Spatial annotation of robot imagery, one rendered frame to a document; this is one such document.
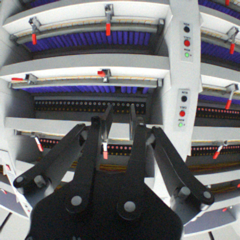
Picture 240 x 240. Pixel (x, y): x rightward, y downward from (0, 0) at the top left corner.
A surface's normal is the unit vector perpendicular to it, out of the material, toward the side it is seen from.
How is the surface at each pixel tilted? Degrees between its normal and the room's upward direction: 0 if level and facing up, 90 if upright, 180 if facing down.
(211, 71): 110
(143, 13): 20
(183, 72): 90
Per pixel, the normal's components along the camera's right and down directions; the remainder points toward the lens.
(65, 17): -0.05, 0.99
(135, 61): -0.03, -0.12
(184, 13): -0.04, 0.22
